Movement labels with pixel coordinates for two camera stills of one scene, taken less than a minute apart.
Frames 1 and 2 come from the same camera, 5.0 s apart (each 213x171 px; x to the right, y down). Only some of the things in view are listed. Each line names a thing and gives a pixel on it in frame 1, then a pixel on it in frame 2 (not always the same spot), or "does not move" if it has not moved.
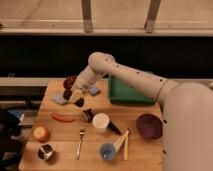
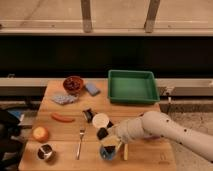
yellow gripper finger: (76, 94) -> (114, 141)
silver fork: (82, 131) does not move
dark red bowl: (69, 81) does not move
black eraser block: (67, 94) -> (102, 133)
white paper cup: (101, 121) does not move
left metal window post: (87, 15) does not move
